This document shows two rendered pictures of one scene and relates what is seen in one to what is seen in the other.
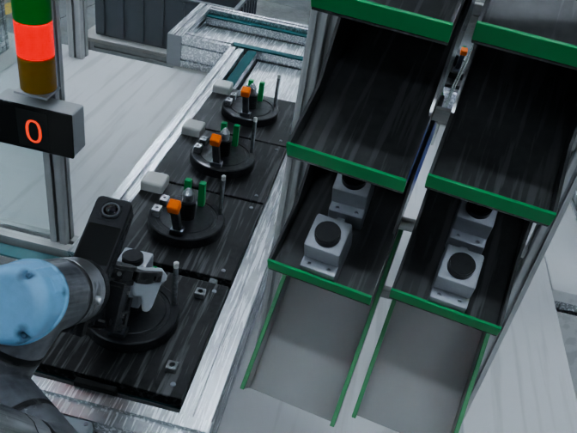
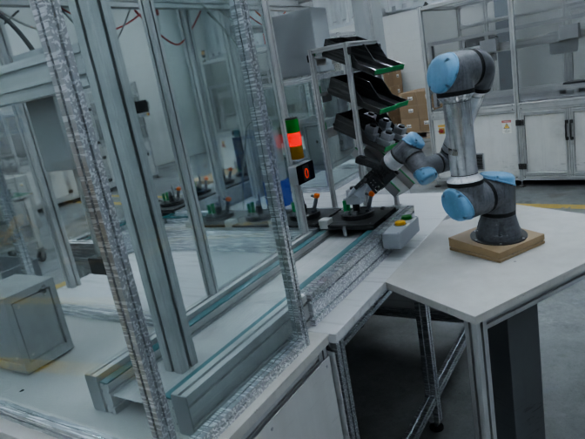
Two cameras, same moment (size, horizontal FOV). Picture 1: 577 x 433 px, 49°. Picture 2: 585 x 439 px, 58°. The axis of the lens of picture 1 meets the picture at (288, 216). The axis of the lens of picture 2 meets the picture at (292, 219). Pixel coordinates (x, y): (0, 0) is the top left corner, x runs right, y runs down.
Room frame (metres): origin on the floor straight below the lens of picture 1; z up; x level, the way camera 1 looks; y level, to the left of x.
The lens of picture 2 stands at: (-0.10, 2.17, 1.55)
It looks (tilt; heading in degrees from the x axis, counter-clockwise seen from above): 15 degrees down; 299
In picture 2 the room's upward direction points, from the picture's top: 10 degrees counter-clockwise
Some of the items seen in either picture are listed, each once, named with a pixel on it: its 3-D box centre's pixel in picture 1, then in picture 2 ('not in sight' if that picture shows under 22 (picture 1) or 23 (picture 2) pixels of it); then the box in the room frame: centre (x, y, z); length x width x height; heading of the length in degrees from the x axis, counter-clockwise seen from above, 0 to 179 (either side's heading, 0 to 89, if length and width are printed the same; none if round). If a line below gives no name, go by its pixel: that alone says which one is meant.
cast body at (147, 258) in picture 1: (135, 269); (352, 194); (0.69, 0.21, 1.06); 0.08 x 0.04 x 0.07; 175
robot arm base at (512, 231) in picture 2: not in sight; (498, 222); (0.13, 0.29, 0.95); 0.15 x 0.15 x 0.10
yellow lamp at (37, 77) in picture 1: (37, 70); (297, 151); (0.82, 0.39, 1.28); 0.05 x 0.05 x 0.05
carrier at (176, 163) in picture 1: (224, 143); not in sight; (1.18, 0.16, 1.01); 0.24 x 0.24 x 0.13; 85
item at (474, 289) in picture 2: not in sight; (488, 247); (0.17, 0.26, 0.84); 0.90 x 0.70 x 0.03; 55
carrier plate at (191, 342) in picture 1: (132, 322); (358, 218); (0.68, 0.21, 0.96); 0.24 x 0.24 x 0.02; 85
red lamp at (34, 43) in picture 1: (34, 37); (294, 138); (0.82, 0.39, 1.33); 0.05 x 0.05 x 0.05
